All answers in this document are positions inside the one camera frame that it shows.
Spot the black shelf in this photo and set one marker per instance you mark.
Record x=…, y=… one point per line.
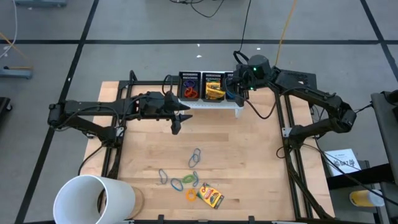
x=357, y=179

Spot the round wooden disc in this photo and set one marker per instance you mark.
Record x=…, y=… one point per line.
x=140, y=202

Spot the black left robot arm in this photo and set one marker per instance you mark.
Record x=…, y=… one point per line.
x=93, y=107

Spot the white printed paper sheet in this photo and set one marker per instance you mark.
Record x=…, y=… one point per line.
x=342, y=161

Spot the yellow and white cup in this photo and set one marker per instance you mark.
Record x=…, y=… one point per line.
x=367, y=198

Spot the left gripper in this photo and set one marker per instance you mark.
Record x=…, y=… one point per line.
x=174, y=115

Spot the large white cylinder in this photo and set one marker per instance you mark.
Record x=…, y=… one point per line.
x=118, y=199

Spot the white perforated riser shelf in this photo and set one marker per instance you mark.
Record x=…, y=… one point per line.
x=211, y=104

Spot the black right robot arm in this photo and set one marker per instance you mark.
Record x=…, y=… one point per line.
x=311, y=90

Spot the black aluminium table frame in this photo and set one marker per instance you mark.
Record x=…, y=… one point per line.
x=149, y=82

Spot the grey cart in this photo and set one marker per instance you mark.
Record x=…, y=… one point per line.
x=385, y=130

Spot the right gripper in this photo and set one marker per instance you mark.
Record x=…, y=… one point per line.
x=242, y=87

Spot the blue rubber band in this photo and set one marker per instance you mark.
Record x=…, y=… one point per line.
x=159, y=177
x=200, y=155
x=171, y=185
x=193, y=179
x=229, y=96
x=189, y=161

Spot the yellow green Crayola crayon box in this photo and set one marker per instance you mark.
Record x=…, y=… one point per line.
x=211, y=196
x=216, y=95
x=213, y=84

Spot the grey metal desk foot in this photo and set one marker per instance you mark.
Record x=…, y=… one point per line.
x=15, y=73
x=40, y=3

